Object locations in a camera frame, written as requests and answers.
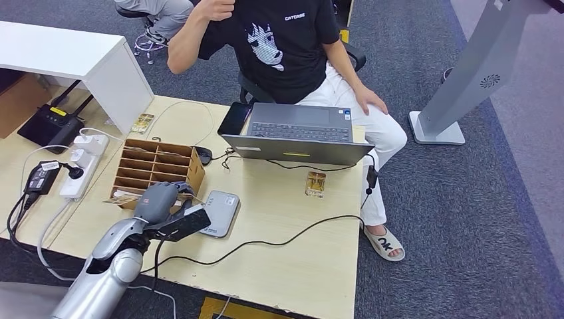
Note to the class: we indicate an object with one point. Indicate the white power strip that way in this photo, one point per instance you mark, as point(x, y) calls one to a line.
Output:
point(81, 187)

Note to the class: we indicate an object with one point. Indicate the black power adapter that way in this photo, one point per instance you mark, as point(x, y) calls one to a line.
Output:
point(42, 178)

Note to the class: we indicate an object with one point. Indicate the dark round floor object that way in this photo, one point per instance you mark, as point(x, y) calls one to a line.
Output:
point(446, 75)

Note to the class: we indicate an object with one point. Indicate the black power plug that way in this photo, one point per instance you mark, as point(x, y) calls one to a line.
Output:
point(76, 172)

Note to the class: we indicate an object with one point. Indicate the person's left hand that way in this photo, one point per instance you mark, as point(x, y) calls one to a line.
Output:
point(370, 99)

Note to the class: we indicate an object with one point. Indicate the person's right forearm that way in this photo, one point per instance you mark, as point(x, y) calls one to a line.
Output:
point(187, 42)

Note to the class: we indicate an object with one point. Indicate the black smartphone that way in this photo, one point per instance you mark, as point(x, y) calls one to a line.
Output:
point(233, 118)

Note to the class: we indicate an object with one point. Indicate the white charger plug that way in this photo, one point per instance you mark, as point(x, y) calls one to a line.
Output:
point(80, 158)
point(86, 144)

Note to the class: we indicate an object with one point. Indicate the black computer mouse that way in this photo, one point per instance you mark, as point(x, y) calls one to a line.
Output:
point(203, 156)

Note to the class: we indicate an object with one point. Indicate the person's right hand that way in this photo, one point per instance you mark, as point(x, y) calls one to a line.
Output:
point(216, 9)

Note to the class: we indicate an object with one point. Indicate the beige slipper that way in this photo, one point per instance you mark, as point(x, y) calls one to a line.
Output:
point(385, 246)

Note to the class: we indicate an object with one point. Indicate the grey laptop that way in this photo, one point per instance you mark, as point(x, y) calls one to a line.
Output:
point(299, 127)

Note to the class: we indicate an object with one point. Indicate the black router with antennas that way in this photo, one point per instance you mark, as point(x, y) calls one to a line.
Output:
point(48, 127)

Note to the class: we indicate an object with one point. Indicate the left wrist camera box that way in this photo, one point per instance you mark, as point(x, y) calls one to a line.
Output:
point(185, 226)

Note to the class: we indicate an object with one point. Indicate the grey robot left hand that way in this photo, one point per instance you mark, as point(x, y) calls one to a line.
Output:
point(161, 202)

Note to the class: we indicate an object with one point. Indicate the white desk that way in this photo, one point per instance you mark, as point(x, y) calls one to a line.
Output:
point(53, 48)

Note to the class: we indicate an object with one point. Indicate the grey kiosk stand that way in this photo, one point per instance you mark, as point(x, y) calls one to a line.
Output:
point(476, 66)

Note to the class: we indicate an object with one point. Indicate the pale grey floor plate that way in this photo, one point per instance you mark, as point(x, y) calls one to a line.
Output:
point(26, 301)

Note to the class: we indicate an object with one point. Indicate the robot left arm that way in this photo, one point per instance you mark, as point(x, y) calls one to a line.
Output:
point(105, 277)

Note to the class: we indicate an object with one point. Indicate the person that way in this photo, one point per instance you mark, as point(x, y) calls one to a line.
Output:
point(167, 13)
point(282, 66)

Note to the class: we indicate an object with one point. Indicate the yellow floor tape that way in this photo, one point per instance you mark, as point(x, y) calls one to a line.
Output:
point(344, 36)
point(220, 306)

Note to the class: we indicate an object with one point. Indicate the wooden card organiser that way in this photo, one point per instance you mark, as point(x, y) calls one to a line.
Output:
point(196, 174)

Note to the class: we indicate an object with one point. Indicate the black stool chrome base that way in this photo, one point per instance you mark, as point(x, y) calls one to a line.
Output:
point(128, 12)

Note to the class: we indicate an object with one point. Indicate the person's left forearm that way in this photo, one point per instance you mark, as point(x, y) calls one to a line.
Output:
point(346, 66)

